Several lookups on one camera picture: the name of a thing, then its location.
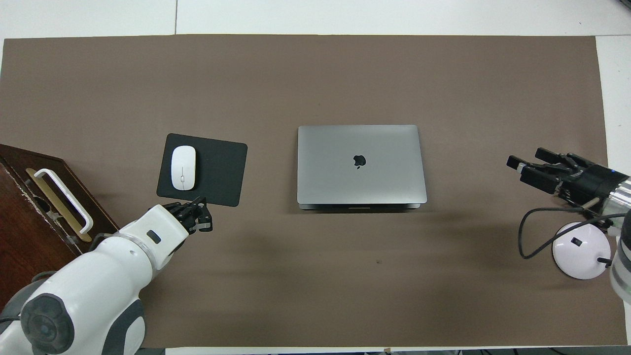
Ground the brown table mat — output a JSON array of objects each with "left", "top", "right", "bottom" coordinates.
[{"left": 0, "top": 35, "right": 628, "bottom": 348}]

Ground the white box handle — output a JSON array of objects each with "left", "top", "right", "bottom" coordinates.
[{"left": 34, "top": 169, "right": 94, "bottom": 234}]

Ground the silver laptop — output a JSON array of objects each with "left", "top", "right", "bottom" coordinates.
[{"left": 297, "top": 124, "right": 428, "bottom": 212}]

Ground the white computer mouse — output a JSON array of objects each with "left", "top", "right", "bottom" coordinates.
[{"left": 171, "top": 145, "right": 197, "bottom": 191}]

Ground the white desk lamp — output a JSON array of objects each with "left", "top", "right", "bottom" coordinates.
[{"left": 552, "top": 222, "right": 614, "bottom": 280}]

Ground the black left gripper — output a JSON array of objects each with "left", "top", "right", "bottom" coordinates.
[{"left": 164, "top": 196, "right": 213, "bottom": 233}]

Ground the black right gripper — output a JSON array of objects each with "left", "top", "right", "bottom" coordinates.
[{"left": 507, "top": 147, "right": 631, "bottom": 210}]

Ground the dark wooden box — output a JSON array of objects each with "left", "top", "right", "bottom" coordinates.
[{"left": 0, "top": 144, "right": 120, "bottom": 309}]

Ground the brass handle plate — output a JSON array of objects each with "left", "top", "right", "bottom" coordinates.
[{"left": 26, "top": 168, "right": 92, "bottom": 243}]

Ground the black mouse pad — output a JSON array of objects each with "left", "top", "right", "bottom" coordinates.
[{"left": 156, "top": 133, "right": 248, "bottom": 208}]

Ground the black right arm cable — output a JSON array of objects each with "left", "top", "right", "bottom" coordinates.
[{"left": 518, "top": 197, "right": 627, "bottom": 259}]

